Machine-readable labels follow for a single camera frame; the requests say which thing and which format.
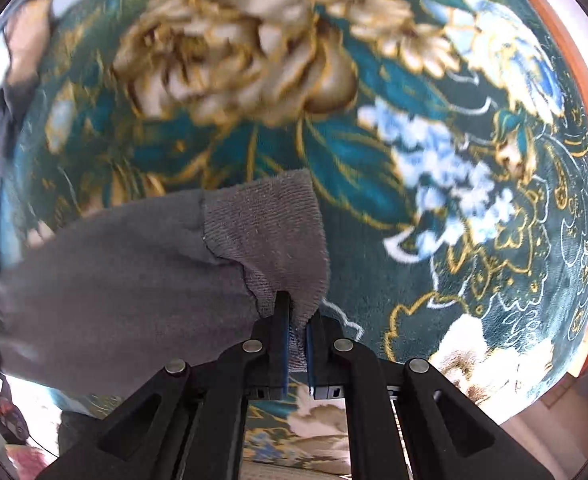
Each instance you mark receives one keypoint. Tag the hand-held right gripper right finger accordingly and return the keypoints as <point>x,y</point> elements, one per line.
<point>312,355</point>

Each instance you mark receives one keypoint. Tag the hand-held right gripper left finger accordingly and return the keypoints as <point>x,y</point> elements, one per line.
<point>283,355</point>

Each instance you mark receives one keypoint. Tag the grey sweatshirt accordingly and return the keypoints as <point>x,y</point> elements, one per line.
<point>138,280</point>

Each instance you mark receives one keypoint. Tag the teal floral printed blanket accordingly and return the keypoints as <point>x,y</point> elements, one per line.
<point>354,125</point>

